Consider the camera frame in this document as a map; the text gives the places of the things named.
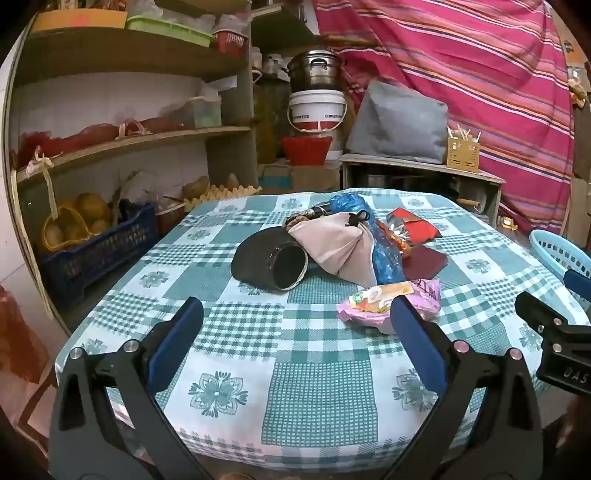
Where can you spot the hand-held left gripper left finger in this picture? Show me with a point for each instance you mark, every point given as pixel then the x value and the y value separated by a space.
pixel 178 341

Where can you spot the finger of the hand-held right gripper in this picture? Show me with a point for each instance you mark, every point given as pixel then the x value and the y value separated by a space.
pixel 538 311
pixel 579 285

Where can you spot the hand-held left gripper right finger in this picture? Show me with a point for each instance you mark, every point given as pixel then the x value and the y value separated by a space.
pixel 418 346

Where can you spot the light blue plastic basket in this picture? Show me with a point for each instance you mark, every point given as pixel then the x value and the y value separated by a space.
pixel 554 251

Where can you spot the pink snack wrapper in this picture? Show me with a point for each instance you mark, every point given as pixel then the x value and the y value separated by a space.
pixel 369 302

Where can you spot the dark red wallet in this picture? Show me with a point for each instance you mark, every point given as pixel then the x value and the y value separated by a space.
pixel 427 264

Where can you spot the blue plastic bag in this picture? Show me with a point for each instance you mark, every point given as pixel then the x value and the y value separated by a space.
pixel 388 265

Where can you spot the orange foil wrapper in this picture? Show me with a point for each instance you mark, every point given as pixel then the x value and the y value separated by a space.
pixel 395 237

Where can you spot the red snack packet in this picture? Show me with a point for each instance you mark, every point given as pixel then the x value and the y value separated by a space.
pixel 415 226

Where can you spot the beige cloth pouch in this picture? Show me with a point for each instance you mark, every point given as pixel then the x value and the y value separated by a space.
pixel 337 249

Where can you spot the black patterned tube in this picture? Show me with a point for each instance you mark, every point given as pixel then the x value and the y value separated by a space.
pixel 318 212

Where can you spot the blue plastic crate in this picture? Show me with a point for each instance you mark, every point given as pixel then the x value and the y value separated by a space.
pixel 101 254

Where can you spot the green checkered tablecloth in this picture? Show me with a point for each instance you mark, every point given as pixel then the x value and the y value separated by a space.
pixel 295 397

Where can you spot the egg carton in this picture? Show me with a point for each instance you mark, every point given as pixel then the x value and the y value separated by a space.
pixel 221 194

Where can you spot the large potato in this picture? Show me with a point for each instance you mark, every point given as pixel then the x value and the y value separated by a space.
pixel 196 187

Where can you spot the red plastic bag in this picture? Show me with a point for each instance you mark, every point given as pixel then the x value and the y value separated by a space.
pixel 21 337

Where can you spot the yellow mesh bag of potatoes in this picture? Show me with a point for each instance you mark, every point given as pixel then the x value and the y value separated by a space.
pixel 60 230

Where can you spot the small potato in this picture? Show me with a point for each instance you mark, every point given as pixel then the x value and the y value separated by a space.
pixel 232 181

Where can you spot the yellow utensil holder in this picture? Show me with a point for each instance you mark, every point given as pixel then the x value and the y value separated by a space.
pixel 461 154

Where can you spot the low wooden cabinet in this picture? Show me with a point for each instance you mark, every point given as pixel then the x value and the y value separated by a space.
pixel 415 166

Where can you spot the cardboard box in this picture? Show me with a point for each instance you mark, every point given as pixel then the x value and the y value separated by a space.
pixel 314 177

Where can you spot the red mesh bags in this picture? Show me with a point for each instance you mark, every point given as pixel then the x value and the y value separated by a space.
pixel 92 134

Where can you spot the red plastic basin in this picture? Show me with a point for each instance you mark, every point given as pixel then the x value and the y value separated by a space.
pixel 305 151

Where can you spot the grey cushion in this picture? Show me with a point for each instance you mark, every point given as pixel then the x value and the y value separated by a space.
pixel 397 122

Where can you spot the clear plastic container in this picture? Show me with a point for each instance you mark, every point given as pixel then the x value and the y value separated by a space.
pixel 205 113

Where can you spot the large oil jug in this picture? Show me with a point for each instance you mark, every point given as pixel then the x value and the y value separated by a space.
pixel 270 124

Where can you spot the red striped cloth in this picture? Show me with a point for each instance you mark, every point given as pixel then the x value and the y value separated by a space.
pixel 461 69

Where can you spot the white plastic bucket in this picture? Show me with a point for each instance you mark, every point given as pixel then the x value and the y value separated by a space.
pixel 318 110

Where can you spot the wooden shelf unit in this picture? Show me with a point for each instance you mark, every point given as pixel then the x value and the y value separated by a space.
pixel 138 62

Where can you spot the metal cooking pot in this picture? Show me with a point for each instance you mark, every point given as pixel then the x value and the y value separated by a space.
pixel 314 71

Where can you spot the small red basket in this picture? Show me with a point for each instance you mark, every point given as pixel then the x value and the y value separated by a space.
pixel 229 44

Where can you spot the green plastic tray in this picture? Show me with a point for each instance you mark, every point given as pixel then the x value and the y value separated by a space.
pixel 166 30

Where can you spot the yellow box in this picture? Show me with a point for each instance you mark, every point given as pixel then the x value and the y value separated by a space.
pixel 78 21

